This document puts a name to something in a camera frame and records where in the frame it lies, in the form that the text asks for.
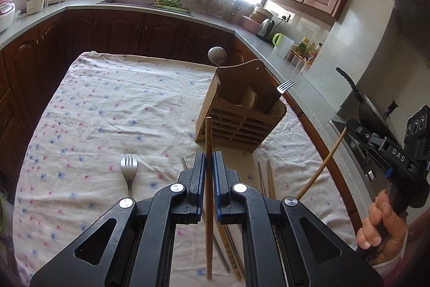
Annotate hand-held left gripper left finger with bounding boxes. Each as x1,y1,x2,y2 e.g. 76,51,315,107
30,152,206,287

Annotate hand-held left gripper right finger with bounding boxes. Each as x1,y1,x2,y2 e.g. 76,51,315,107
212,152,384,287

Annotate wooden utensil holder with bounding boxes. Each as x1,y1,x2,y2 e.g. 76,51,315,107
194,59,288,153

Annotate grey metal spoon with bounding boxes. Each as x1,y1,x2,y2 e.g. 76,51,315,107
207,47,227,69

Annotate black wok with lid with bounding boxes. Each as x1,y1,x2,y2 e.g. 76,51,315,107
336,67,400,140

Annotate white jug with green handle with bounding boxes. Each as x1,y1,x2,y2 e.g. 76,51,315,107
271,33,296,59

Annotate wooden knife block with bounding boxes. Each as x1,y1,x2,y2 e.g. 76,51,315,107
228,0,243,22

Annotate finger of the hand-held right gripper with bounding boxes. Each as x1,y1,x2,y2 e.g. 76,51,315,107
345,118,384,154

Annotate steel range hood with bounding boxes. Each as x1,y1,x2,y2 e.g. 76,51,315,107
385,0,428,49

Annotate kitchen sink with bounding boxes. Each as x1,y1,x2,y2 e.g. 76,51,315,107
97,0,155,8

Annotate steel electric kettle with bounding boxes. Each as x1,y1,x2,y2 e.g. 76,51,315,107
257,18,276,42

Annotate white round appliance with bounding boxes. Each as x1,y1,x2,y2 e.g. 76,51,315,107
0,1,17,34

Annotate dark wooden base cabinets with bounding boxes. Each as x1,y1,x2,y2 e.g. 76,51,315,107
0,8,256,173

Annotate floral white tablecloth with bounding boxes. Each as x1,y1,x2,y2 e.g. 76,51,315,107
13,52,358,287

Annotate row of seasoning bottles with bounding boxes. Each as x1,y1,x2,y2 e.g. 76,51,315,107
287,36,323,72

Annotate basket of green vegetables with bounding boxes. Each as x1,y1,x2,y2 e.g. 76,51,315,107
154,0,189,10

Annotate grey kitchen countertop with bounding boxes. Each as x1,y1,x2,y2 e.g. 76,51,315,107
0,0,373,240

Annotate metal fork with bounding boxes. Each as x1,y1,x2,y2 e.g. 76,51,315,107
276,79,297,95
120,153,139,198

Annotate person's right hand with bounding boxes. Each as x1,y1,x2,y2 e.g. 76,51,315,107
356,189,409,265

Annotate pink plastic basin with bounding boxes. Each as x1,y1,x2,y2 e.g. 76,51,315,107
242,15,263,33

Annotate beige pot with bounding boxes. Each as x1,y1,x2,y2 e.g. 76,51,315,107
252,6,273,22

